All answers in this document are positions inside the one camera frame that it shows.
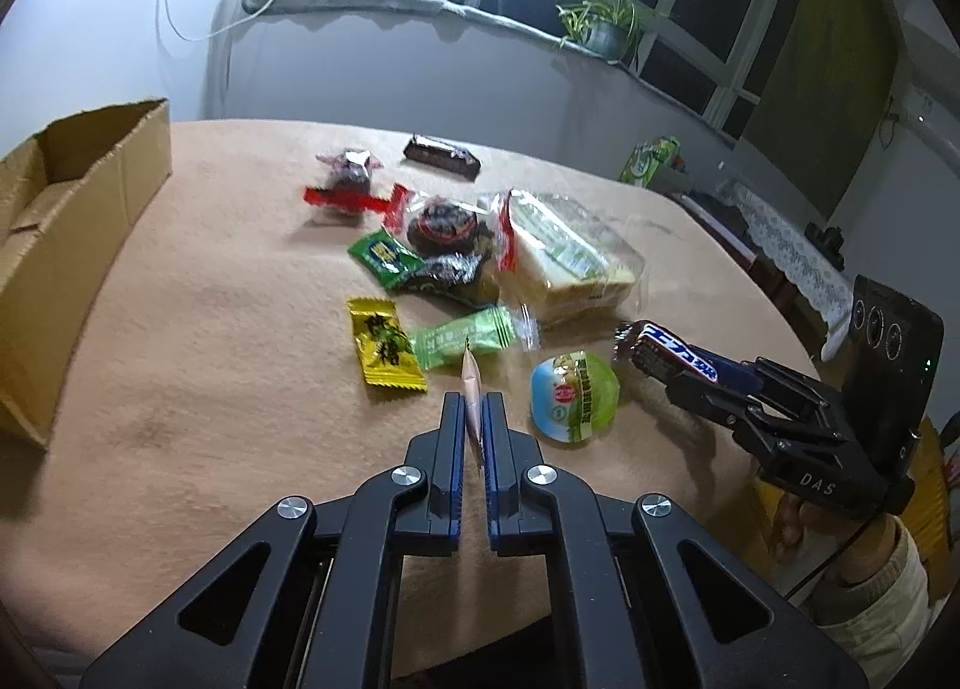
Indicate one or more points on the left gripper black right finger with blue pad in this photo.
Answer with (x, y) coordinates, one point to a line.
(641, 594)

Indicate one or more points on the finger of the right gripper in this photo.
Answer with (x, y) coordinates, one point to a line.
(728, 408)
(771, 383)

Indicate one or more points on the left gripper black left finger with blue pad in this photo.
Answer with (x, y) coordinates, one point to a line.
(306, 596)

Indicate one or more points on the blue snickers bar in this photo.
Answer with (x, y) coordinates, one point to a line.
(655, 351)

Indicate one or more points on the round green white snack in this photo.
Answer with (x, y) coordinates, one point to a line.
(573, 396)

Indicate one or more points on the clear sliced bread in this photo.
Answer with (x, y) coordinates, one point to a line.
(567, 262)

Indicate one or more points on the yellow candy packet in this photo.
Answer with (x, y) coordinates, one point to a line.
(385, 352)

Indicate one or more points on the pink thin snack stick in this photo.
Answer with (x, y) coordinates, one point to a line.
(473, 394)

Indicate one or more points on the red-edged clear dark pastry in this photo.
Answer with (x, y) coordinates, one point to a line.
(433, 225)

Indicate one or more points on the brown cardboard box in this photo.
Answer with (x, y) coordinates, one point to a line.
(71, 194)

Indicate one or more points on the beige knit sleeve forearm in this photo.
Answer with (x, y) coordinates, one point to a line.
(881, 621)

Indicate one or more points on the person's right hand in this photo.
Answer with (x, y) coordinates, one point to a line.
(871, 543)

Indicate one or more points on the white lace cloth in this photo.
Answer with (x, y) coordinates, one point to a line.
(829, 293)

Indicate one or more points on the black object on lace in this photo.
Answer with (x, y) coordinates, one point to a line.
(828, 243)

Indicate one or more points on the green snack bag on shelf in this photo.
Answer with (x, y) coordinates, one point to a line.
(647, 158)

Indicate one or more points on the light green candy packet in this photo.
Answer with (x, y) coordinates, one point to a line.
(490, 331)

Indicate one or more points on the dark green snack packet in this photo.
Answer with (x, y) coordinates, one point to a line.
(391, 263)

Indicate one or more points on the potted spider plant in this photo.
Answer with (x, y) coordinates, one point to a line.
(611, 29)

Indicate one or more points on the dark brown chocolate bar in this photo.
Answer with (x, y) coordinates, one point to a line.
(443, 155)

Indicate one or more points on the red ribbon dark candy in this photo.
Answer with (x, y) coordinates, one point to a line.
(347, 187)

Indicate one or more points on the grey window sill cover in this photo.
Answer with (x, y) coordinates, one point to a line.
(472, 15)

